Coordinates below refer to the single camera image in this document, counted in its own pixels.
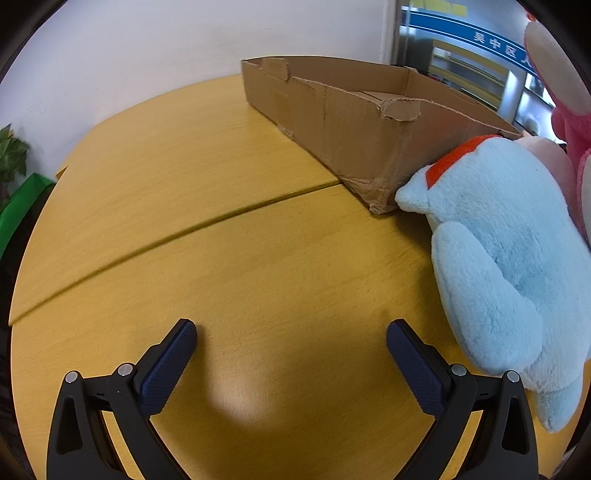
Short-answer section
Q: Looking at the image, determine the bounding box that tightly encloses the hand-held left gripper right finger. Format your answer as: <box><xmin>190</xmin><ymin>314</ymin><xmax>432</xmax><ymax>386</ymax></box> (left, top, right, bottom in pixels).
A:
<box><xmin>387</xmin><ymin>319</ymin><xmax>541</xmax><ymax>480</ymax></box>

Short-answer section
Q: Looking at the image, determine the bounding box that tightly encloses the blue sign banner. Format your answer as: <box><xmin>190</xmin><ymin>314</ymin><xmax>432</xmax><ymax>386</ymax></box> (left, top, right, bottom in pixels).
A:
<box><xmin>409</xmin><ymin>6</ymin><xmax>536</xmax><ymax>77</ymax></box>

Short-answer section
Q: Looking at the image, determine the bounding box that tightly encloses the glass partition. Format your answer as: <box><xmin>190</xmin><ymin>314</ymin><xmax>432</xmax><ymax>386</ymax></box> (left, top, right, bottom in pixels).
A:
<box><xmin>399</xmin><ymin>0</ymin><xmax>559</xmax><ymax>134</ymax></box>

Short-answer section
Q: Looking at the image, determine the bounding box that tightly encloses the brown cardboard box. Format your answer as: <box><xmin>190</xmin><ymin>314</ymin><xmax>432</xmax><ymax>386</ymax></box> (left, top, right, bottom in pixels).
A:
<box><xmin>241</xmin><ymin>56</ymin><xmax>525</xmax><ymax>215</ymax></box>

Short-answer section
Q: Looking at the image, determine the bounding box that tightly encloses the pink plush toy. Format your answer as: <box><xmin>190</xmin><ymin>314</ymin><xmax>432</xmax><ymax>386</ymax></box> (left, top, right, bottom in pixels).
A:
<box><xmin>524</xmin><ymin>14</ymin><xmax>591</xmax><ymax>245</ymax></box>

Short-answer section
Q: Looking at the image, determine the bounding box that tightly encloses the light blue white plush toy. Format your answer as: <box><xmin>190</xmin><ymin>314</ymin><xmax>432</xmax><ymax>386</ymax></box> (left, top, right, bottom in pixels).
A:
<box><xmin>394</xmin><ymin>135</ymin><xmax>591</xmax><ymax>433</ymax></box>

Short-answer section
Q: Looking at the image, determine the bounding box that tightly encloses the green potted plant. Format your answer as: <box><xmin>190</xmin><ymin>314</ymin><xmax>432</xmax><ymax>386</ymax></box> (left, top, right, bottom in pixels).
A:
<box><xmin>0</xmin><ymin>124</ymin><xmax>31</xmax><ymax>213</ymax></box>

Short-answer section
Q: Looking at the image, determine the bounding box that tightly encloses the wooden desktop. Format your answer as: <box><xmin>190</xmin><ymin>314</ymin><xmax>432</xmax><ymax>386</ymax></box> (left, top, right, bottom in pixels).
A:
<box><xmin>8</xmin><ymin>76</ymin><xmax>578</xmax><ymax>480</ymax></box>

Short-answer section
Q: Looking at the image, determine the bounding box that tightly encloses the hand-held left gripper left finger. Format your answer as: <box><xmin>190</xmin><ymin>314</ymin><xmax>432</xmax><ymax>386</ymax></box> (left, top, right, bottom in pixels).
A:
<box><xmin>46</xmin><ymin>318</ymin><xmax>198</xmax><ymax>480</ymax></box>

